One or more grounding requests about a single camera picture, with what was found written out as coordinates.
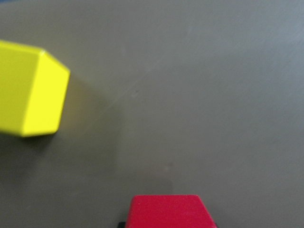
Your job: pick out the yellow wooden block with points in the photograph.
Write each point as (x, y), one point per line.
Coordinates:
(33, 87)

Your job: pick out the brown paper table cover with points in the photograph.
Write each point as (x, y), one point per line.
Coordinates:
(201, 97)

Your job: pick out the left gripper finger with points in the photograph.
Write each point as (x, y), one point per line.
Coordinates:
(121, 224)

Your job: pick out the red wooden block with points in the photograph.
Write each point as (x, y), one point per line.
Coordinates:
(168, 211)

